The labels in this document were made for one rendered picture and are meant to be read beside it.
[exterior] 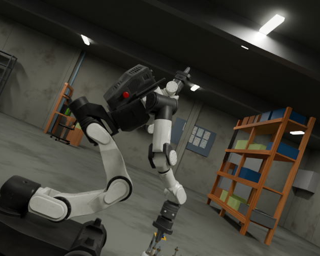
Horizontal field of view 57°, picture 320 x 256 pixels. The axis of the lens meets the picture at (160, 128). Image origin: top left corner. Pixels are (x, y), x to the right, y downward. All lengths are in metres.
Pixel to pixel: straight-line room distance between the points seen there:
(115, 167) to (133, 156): 9.09
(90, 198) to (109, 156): 0.26
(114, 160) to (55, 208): 0.39
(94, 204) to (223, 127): 9.85
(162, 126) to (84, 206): 0.63
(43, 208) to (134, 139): 9.16
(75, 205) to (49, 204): 0.14
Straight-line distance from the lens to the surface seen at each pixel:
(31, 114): 11.33
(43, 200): 1.71
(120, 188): 1.64
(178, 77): 2.13
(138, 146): 10.75
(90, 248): 1.60
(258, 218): 5.76
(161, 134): 1.45
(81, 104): 1.70
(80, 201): 1.72
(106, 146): 1.65
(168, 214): 1.63
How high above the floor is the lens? 0.77
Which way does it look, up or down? 5 degrees up
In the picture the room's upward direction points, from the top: 23 degrees clockwise
